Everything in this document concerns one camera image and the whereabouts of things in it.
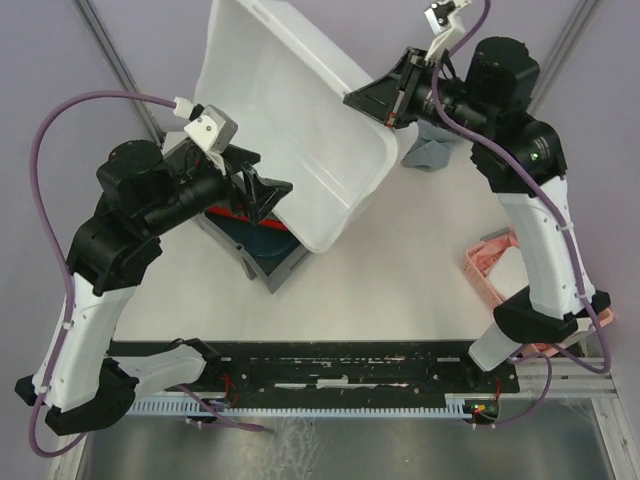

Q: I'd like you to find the pink plastic basket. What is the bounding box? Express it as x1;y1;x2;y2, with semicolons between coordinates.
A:
463;228;614;357

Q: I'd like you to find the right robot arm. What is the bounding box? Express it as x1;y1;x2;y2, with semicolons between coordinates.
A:
343;37;611;391

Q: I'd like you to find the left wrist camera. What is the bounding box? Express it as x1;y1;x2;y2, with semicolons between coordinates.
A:
184;104;238;175

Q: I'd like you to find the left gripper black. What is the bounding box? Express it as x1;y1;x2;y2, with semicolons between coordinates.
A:
144;143;294;236

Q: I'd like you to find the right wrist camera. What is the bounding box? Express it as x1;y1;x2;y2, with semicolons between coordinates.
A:
424;0;471;64

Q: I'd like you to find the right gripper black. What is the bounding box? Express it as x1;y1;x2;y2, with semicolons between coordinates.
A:
348;44;499;144

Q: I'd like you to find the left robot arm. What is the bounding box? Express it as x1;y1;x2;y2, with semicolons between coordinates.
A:
15;140;293;436

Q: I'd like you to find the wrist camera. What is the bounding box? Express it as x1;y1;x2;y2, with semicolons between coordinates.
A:
424;0;471;64
184;104;238;175

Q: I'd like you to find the teal transparent container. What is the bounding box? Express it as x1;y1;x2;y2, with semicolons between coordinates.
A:
217;218;299;258

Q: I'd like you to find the red plastic bin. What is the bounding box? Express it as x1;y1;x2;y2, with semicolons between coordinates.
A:
207;206;288;231

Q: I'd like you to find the blue denim cloth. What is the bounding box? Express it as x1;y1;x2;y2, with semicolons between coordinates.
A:
401;122;455;172

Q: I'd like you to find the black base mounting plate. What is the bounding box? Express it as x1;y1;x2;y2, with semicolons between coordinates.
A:
164;340;519;401

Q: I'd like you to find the aluminium frame rail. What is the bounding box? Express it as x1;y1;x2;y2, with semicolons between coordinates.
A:
501;358;617;399

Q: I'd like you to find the large white plastic tub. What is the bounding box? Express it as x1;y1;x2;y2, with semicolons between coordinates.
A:
194;1;417;253

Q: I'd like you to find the white folded towel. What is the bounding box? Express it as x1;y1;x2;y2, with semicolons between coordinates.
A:
487;246;529;300

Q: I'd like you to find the grey plastic storage bin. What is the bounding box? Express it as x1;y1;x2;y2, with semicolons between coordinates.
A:
195;213;311;294

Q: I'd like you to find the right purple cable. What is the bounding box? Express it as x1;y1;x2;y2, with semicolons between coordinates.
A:
434;0;614;430

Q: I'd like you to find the light blue cable duct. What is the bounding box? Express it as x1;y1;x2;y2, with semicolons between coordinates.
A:
124;394;476;416

